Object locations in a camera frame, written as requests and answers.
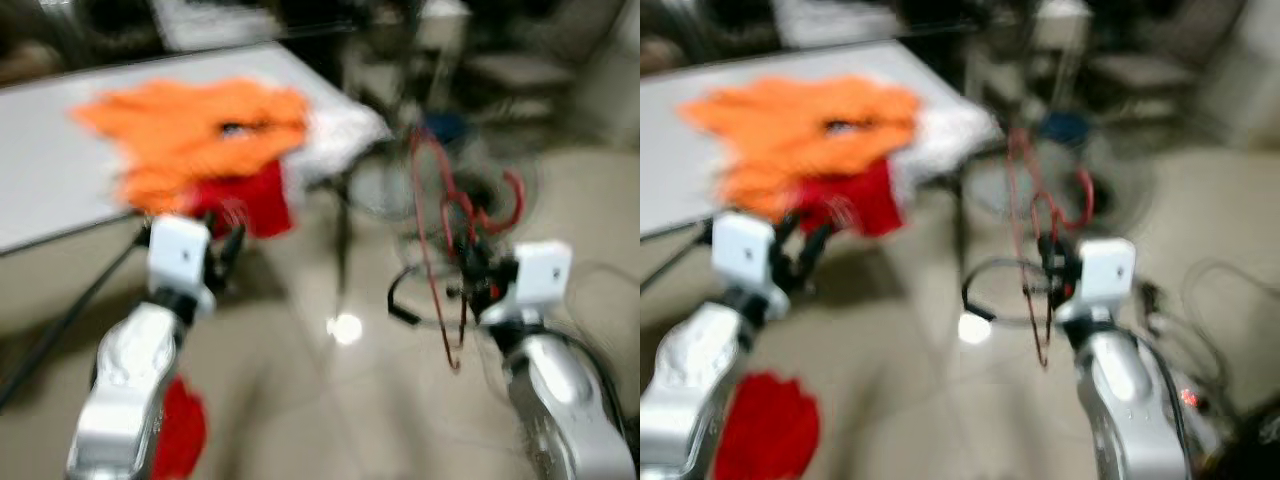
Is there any red wire hanger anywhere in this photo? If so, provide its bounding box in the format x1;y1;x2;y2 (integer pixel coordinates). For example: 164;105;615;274
1005;126;1097;369
408;128;527;374

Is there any red garment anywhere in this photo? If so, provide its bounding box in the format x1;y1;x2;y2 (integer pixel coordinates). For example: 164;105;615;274
150;375;209;480
713;370;822;480
795;158;911;239
185;160;297;239

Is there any grey metal table leg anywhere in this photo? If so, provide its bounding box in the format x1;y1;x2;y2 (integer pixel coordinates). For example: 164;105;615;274
953;188;969;286
334;180;353;313

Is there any orange shirt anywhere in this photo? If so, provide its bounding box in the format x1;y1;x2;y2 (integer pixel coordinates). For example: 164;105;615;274
678;75;922;223
70;78;311;216

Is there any blue container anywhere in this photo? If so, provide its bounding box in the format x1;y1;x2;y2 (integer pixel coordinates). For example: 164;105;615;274
420;112;471;147
1040;112;1097;147

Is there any white crumpled garment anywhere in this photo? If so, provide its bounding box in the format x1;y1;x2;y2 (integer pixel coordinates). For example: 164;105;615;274
895;100;1004;191
285;100;393;191

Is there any grey chair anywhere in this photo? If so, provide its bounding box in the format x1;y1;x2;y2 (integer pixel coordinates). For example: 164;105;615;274
1085;15;1216;121
462;15;593;123

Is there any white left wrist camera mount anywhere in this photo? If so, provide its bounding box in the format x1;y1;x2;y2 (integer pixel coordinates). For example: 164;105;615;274
712;211;777;292
148;213;213;294

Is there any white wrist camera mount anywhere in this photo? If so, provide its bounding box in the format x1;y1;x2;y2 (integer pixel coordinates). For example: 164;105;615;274
513;241;573;305
1080;238;1138;302
712;211;777;292
148;213;213;294

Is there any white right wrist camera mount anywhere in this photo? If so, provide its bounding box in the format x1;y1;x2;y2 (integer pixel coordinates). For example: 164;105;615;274
513;241;573;305
1080;238;1138;302

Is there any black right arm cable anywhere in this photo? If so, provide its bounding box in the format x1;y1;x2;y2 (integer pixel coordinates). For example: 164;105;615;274
962;258;1043;323
388;262;471;327

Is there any floor fan wire grille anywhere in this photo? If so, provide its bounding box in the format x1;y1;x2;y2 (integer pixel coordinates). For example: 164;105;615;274
965;148;1131;243
350;148;541;251

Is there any black floor cable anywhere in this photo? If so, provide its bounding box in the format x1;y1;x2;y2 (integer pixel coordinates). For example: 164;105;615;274
1138;258;1280;346

